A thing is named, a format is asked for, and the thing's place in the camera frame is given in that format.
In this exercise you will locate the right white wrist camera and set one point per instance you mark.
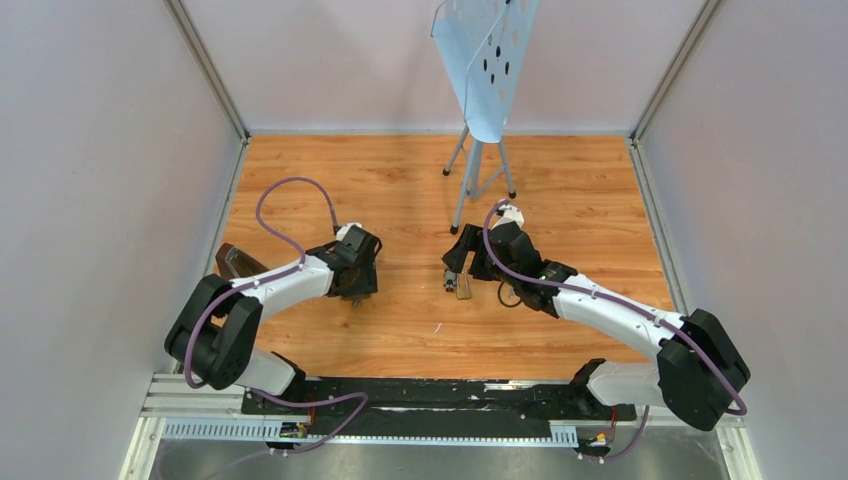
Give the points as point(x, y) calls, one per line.
point(508, 214)

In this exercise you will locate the white slotted cable duct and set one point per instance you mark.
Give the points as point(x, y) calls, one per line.
point(288, 432)

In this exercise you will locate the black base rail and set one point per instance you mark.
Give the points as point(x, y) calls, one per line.
point(492, 406)

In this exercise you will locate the large brass padlock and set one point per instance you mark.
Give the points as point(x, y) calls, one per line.
point(358, 290)

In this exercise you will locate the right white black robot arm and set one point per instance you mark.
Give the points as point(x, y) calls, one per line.
point(692, 366)

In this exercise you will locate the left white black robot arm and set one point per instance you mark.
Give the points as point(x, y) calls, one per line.
point(214, 336)

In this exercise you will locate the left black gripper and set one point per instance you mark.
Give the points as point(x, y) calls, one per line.
point(369, 281)

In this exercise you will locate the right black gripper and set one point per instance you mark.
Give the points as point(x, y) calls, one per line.
point(469, 241)

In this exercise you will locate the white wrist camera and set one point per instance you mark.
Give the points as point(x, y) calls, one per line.
point(508, 214)
point(344, 228)

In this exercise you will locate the light blue music stand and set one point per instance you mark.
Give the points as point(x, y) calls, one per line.
point(482, 46)

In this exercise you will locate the aluminium frame post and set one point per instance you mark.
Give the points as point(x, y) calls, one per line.
point(193, 38)

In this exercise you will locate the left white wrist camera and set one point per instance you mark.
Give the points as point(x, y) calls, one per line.
point(344, 228)

